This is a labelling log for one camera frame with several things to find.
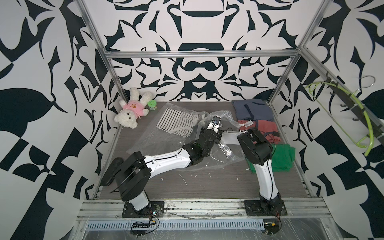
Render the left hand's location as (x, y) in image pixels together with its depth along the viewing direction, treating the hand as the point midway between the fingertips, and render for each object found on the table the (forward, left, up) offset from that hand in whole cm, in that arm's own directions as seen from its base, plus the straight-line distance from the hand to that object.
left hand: (213, 121), depth 78 cm
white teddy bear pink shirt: (+25, +50, -16) cm, 58 cm away
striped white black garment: (+18, +20, -24) cm, 36 cm away
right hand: (+12, +11, -19) cm, 25 cm away
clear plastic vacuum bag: (+4, +36, -23) cm, 42 cm away
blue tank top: (+28, -36, -23) cm, 51 cm away
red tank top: (+9, -42, -22) cm, 48 cm away
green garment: (-12, -42, -23) cm, 49 cm away
